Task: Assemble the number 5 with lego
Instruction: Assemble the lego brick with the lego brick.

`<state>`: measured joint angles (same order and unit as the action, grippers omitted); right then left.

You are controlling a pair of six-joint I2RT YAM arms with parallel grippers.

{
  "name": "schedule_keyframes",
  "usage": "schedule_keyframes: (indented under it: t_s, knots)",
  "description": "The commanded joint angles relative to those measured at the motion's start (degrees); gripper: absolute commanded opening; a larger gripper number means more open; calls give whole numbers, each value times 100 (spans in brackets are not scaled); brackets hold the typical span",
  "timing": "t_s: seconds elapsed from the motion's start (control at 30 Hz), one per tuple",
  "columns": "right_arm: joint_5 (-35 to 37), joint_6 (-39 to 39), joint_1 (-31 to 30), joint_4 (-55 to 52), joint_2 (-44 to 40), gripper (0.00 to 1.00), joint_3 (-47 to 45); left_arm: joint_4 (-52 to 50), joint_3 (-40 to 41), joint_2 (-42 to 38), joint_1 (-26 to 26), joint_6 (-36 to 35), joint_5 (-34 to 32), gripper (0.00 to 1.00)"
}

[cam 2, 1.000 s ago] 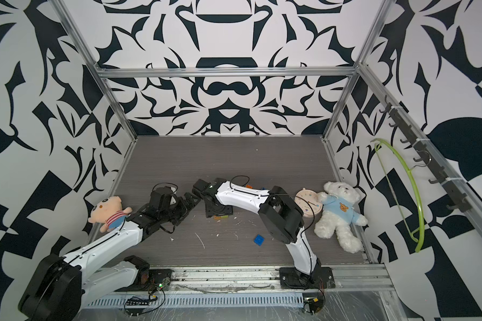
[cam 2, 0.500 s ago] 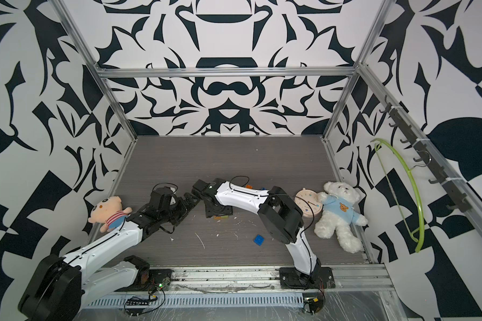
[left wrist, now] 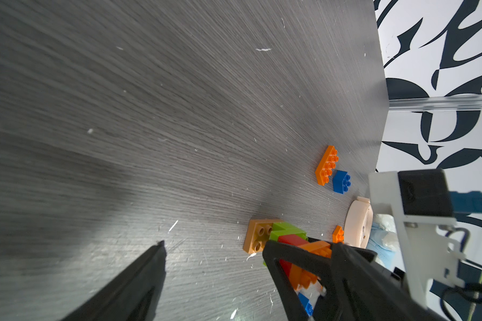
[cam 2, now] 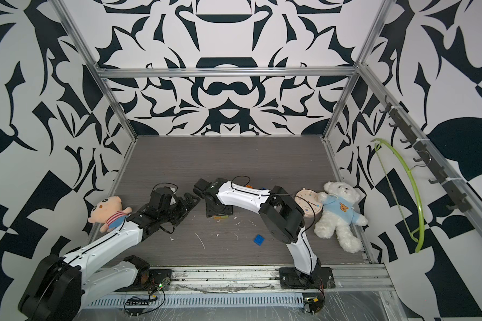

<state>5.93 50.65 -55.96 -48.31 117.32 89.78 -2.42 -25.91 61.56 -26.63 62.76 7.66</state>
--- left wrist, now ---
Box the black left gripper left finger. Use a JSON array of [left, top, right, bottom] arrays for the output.
[[64, 241, 167, 321]]

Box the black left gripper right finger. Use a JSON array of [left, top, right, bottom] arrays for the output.
[[332, 243, 444, 320]]

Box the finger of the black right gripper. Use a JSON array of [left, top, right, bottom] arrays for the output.
[[262, 241, 332, 320]]

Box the orange lego brick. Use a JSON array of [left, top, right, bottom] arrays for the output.
[[288, 241, 333, 291], [315, 145, 339, 186], [332, 226, 344, 243]]

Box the red lego brick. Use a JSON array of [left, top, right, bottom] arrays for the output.
[[278, 234, 309, 277]]

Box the small green lego brick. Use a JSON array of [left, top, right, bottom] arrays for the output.
[[269, 221, 308, 241]]

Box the tan lego plate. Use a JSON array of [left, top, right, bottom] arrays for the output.
[[243, 219, 283, 254]]

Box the blue lego brick near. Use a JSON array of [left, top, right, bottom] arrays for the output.
[[298, 292, 313, 316]]

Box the blue lego brick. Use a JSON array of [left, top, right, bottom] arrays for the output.
[[298, 292, 313, 316], [333, 170, 351, 194]]

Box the blue lego brick far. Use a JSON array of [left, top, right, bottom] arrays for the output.
[[333, 170, 351, 194]]

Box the white teddy bear plush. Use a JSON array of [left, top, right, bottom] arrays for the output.
[[366, 214, 400, 270]]

